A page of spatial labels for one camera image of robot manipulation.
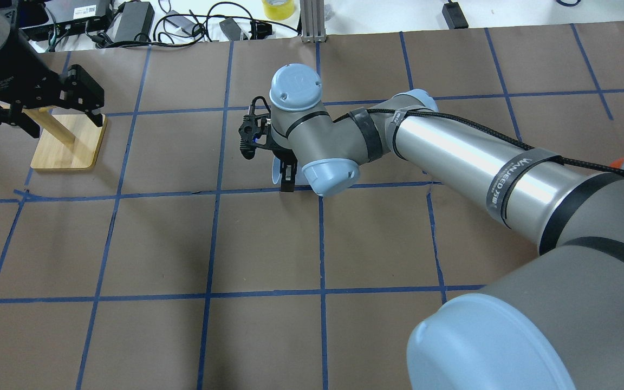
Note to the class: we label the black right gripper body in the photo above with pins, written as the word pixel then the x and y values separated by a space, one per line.
pixel 288 174

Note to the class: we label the black power brick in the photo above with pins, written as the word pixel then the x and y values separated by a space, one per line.
pixel 135 22

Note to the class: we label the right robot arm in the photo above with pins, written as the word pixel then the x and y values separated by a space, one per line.
pixel 555 323

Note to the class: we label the aluminium frame post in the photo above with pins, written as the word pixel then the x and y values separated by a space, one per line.
pixel 312 21

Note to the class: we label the black power adapter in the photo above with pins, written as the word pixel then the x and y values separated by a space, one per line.
pixel 454 16

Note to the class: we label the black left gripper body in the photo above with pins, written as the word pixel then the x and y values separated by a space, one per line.
pixel 13 74

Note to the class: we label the light blue cup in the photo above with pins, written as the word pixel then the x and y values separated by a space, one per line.
pixel 278 172

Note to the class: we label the yellow tape roll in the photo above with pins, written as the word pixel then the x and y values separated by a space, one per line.
pixel 278 10

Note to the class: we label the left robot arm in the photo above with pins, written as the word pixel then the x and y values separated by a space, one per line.
pixel 13 45

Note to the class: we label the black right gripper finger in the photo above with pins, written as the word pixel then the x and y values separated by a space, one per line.
pixel 288 172

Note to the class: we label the wooden cup stand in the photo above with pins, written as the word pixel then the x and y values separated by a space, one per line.
pixel 68 142

